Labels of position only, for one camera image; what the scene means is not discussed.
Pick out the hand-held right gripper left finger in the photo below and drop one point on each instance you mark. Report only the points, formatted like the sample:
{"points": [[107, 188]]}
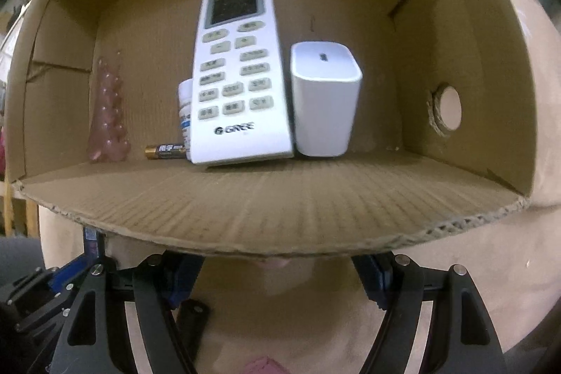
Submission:
{"points": [[182, 282]]}

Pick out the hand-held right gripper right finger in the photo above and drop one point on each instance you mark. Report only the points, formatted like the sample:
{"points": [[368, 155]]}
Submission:
{"points": [[372, 282]]}

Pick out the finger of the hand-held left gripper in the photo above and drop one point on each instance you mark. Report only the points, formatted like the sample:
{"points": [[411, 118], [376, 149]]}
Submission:
{"points": [[87, 244]]}

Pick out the cardboard box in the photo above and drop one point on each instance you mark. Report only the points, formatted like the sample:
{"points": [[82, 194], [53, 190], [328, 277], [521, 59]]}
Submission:
{"points": [[280, 207]]}

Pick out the black gold battery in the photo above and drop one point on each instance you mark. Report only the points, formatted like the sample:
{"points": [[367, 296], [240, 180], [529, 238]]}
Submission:
{"points": [[165, 150]]}

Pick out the pink beaded ornament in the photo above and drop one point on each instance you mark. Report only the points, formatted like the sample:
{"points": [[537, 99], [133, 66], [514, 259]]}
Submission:
{"points": [[108, 115]]}

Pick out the white pill bottle blue label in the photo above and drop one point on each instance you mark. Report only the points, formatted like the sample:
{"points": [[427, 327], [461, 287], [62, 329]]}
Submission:
{"points": [[185, 111]]}

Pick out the white charger block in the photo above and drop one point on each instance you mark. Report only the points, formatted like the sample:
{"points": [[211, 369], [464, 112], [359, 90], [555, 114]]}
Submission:
{"points": [[322, 106]]}

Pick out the white remote control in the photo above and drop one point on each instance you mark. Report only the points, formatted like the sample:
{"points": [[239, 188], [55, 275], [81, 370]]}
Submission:
{"points": [[239, 67]]}

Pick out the person's grey trouser leg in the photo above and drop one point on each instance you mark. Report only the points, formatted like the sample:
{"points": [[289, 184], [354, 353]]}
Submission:
{"points": [[19, 253]]}

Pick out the yellow wooden stool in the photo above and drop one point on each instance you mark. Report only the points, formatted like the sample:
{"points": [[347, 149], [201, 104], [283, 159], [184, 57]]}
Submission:
{"points": [[13, 207]]}

